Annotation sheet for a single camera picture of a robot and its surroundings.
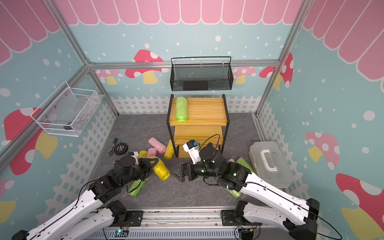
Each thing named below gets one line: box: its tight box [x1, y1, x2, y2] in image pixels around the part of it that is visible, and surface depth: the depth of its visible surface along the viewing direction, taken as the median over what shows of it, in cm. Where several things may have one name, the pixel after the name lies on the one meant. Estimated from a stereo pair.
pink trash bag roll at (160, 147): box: [148, 137, 167, 154], surface depth 101 cm
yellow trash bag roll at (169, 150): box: [164, 139, 175, 160], surface depth 98 cm
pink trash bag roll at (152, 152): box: [147, 147, 157, 158], surface depth 98 cm
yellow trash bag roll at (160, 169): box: [150, 156, 170, 181], surface depth 71 cm
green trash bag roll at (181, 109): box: [175, 96, 188, 122], surface depth 73 cm
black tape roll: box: [113, 142, 129, 155], surface depth 101 cm
